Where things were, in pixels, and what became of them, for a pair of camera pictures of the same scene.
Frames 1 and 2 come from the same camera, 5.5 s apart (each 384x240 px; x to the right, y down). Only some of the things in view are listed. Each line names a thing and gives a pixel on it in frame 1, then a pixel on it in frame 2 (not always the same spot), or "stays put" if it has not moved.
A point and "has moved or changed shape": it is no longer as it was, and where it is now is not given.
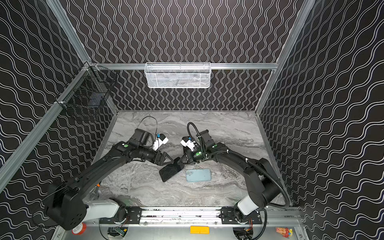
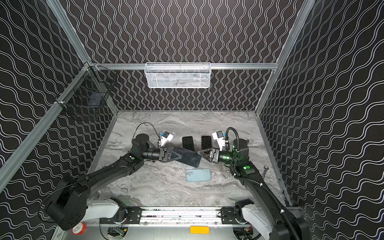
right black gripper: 188,157 → 215,155
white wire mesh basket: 177,75 stays put
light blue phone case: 198,175 stays put
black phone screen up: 167,172 has moved or changed shape
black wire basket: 91,90 stays put
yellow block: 204,230 stays put
